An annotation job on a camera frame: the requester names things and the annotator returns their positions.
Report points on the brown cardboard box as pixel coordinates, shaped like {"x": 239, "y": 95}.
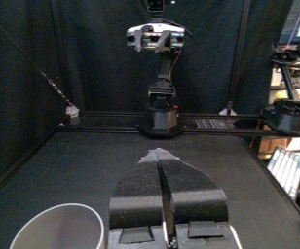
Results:
{"x": 272, "y": 144}

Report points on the black vent grille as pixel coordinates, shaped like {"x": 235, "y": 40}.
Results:
{"x": 211, "y": 124}

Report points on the black frame post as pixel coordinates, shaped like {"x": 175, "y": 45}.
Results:
{"x": 239, "y": 55}

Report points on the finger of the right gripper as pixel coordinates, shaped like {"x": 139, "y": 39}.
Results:
{"x": 139, "y": 38}
{"x": 163, "y": 42}

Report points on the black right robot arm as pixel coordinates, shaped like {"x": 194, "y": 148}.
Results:
{"x": 162, "y": 107}

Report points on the white corner bracket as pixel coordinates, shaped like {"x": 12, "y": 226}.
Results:
{"x": 227, "y": 112}
{"x": 72, "y": 111}

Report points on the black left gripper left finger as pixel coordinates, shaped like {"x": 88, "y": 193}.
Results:
{"x": 135, "y": 191}

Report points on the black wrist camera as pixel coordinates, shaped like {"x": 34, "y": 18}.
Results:
{"x": 155, "y": 6}

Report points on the computer monitor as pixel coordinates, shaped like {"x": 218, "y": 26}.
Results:
{"x": 298, "y": 21}

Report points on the yellow object on shelf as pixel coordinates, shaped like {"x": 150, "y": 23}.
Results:
{"x": 286, "y": 94}

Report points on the white striped rack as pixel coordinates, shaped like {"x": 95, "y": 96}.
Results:
{"x": 286, "y": 171}

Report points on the grey bowl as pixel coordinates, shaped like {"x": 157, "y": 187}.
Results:
{"x": 60, "y": 227}

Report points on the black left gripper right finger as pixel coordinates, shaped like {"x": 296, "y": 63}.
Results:
{"x": 195, "y": 191}

